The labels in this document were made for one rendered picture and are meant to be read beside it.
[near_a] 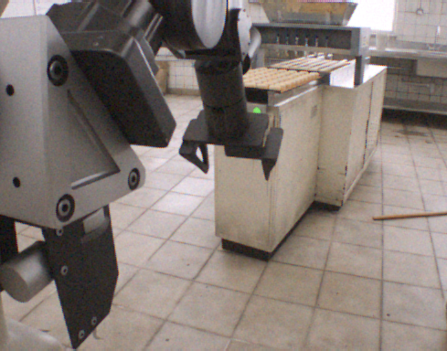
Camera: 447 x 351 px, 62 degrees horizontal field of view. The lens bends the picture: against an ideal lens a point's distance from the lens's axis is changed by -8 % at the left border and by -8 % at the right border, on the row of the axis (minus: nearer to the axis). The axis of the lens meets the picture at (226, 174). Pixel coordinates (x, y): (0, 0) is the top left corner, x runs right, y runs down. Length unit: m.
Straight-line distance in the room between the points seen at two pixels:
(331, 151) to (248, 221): 0.75
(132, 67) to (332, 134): 2.27
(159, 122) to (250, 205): 1.75
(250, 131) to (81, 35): 0.35
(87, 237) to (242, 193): 1.58
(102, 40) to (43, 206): 0.09
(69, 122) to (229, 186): 1.79
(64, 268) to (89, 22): 0.25
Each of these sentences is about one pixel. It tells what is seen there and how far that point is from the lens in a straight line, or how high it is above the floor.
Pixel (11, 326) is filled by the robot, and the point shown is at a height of 0.89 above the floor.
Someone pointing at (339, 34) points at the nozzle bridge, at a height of 1.13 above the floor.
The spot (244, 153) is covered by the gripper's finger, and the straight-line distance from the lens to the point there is 0.53.
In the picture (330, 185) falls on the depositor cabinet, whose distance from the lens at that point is 2.55.
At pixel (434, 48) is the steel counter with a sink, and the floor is 0.92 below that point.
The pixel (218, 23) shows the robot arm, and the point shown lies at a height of 1.22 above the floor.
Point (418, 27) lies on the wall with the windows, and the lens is 5.66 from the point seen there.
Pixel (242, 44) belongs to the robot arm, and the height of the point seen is 1.19.
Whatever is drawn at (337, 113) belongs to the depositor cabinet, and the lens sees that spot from 2.41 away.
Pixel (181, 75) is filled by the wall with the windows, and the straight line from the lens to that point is 6.35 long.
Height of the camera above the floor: 1.22
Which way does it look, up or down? 23 degrees down
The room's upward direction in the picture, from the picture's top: straight up
